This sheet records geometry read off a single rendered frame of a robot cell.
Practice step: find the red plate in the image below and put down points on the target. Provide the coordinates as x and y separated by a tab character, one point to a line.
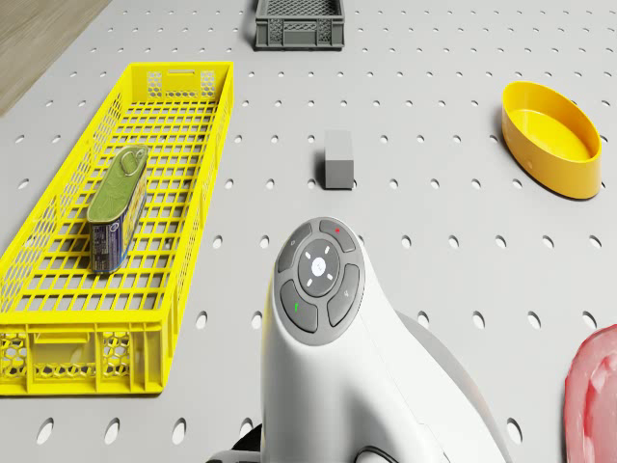
595	400

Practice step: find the dark grey basket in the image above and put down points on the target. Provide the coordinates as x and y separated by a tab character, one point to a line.
299	34

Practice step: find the yellow bowl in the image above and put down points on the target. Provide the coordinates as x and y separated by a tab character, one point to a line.
554	144

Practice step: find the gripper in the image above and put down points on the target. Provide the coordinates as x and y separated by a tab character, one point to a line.
246	451

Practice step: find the yellow basket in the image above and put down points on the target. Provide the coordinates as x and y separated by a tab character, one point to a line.
58	337

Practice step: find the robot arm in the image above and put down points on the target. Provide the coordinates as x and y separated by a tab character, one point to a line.
337	376

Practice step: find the grey cube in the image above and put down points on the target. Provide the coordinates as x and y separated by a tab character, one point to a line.
338	166

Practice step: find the green flat-sided can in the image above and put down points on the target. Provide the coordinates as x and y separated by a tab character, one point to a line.
115	193

